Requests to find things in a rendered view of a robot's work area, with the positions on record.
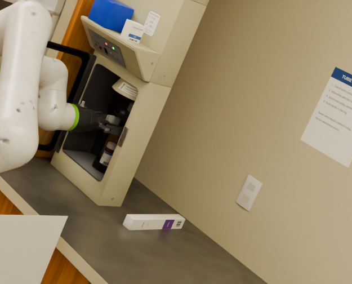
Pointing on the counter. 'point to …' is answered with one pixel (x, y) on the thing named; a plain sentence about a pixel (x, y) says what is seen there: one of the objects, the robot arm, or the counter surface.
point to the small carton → (132, 31)
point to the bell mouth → (125, 89)
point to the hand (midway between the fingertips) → (123, 125)
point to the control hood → (126, 50)
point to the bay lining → (100, 98)
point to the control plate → (107, 47)
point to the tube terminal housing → (174, 24)
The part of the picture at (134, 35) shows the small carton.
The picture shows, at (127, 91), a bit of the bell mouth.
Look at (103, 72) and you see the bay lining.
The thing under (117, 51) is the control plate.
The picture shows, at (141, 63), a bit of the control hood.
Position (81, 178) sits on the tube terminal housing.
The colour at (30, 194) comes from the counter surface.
